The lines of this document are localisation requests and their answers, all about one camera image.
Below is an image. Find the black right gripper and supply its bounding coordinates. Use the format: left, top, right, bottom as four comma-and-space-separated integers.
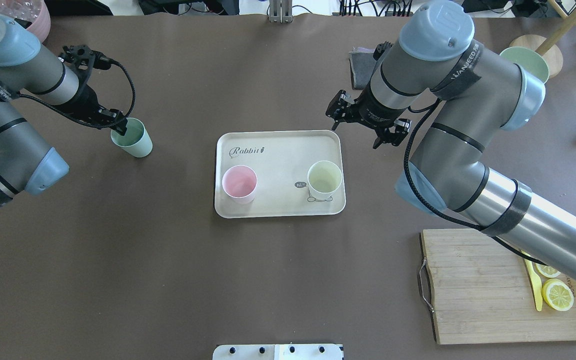
326, 89, 411, 150

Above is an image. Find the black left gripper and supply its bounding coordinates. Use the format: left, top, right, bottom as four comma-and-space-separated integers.
70, 85, 128, 136

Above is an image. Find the green cup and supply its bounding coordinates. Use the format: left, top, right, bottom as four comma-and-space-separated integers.
110, 117, 153, 158

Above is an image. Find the cream yellow cup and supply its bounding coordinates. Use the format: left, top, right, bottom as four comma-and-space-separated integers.
306, 161, 343, 201

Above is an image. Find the pink cup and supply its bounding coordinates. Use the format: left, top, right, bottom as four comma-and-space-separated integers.
221, 165, 258, 204

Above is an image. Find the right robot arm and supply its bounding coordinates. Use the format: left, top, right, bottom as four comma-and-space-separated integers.
326, 0, 576, 280

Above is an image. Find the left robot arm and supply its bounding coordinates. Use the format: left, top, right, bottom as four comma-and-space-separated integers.
0, 15, 128, 207

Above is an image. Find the beige rabbit tray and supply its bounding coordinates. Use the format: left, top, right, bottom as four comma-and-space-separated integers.
214, 130, 346, 219

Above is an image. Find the grey folded cloth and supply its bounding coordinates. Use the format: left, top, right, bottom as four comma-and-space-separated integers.
349, 47, 380, 91

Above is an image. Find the pink ice bowl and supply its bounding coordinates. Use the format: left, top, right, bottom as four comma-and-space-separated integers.
0, 0, 51, 43

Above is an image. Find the green bowl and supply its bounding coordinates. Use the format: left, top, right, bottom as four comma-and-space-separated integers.
499, 47, 550, 84

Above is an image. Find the wooden stand base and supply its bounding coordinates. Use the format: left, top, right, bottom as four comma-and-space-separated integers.
509, 34, 563, 80

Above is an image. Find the bamboo cutting board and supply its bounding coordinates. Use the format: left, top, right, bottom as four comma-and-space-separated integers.
420, 228, 576, 346

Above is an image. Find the lemon half upper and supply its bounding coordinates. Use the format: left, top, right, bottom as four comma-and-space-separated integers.
534, 262, 562, 279

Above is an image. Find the lemon half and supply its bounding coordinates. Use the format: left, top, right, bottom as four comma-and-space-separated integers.
541, 278, 575, 312
534, 262, 562, 279

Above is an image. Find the yellow plastic knife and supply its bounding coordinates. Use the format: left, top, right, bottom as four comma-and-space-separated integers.
521, 251, 544, 312

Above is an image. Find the lemon half lower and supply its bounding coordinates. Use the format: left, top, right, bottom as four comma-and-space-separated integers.
541, 278, 575, 312

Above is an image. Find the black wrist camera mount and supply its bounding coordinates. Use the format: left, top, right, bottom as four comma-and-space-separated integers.
372, 41, 393, 62
58, 45, 113, 86

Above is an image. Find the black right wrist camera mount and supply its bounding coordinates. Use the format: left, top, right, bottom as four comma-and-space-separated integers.
372, 41, 393, 62

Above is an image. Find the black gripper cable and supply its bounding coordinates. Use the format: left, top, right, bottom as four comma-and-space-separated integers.
0, 60, 137, 131

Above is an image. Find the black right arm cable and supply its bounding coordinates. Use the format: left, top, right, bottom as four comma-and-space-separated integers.
402, 97, 549, 266

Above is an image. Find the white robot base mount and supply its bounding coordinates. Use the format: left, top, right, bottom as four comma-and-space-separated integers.
212, 342, 345, 360

